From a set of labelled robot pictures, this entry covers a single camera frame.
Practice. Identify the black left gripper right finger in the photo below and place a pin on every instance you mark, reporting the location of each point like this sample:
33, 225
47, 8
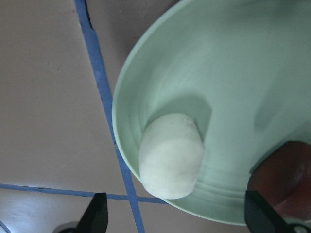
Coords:
260, 217

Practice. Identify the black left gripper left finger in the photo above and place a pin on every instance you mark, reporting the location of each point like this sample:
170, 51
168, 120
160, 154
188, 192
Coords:
95, 218

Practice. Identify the white steamed bun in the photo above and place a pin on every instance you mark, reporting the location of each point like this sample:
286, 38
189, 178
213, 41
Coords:
170, 156

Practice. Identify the brown bun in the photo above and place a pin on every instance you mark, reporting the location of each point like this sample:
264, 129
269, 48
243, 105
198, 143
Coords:
284, 180

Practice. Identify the light green plate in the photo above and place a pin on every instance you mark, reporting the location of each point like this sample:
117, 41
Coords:
241, 69

